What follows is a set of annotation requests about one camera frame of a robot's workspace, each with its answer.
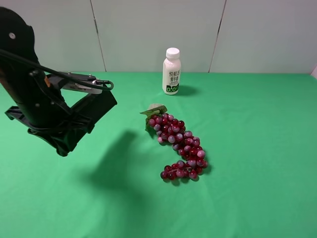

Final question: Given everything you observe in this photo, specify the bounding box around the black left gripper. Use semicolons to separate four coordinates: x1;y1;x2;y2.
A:
4;69;97;154

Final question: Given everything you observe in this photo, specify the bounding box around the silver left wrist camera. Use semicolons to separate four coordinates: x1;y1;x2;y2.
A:
47;72;102;94

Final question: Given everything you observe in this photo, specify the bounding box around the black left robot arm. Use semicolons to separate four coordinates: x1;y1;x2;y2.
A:
0;7;90;157

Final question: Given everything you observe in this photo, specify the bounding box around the black leather pouch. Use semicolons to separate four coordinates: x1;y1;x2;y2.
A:
53;91;117;157

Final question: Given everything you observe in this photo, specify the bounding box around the red grape bunch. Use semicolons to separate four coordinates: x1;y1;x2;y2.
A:
140;104;209;181

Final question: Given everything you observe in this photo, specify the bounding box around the green tablecloth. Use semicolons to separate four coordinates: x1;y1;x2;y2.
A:
0;72;317;238

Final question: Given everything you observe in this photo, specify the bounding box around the white milk bottle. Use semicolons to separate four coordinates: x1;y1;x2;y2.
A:
162;48;181;95

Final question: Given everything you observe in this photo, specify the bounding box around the black left camera cable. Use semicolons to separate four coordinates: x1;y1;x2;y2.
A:
0;48;114;92

